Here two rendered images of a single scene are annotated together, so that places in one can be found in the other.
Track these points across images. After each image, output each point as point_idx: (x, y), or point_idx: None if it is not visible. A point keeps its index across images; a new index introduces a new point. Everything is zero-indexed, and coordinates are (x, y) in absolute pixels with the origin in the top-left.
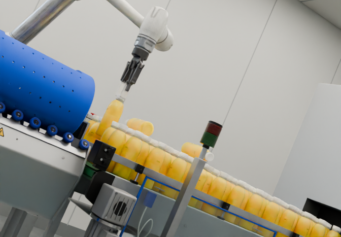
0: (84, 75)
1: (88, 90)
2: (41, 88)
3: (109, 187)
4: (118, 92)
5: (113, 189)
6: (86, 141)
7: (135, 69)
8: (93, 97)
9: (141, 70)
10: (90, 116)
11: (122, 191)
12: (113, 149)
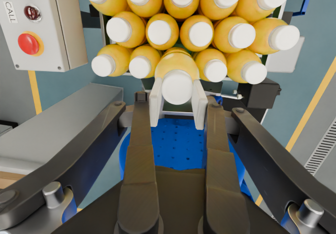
0: None
1: (241, 184)
2: None
3: (279, 72)
4: (160, 100)
5: (290, 72)
6: (218, 103)
7: (258, 190)
8: (244, 167)
9: (305, 170)
10: (66, 63)
11: (289, 56)
12: (281, 89)
